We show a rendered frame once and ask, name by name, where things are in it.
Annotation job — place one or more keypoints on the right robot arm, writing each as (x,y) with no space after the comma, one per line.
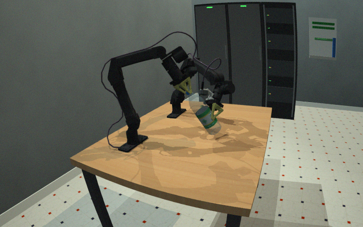
(116,79)

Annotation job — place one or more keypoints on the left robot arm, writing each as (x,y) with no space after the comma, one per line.
(213,76)

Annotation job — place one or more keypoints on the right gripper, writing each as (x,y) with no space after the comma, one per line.
(180,78)

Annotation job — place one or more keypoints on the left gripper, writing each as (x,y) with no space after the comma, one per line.
(213,101)

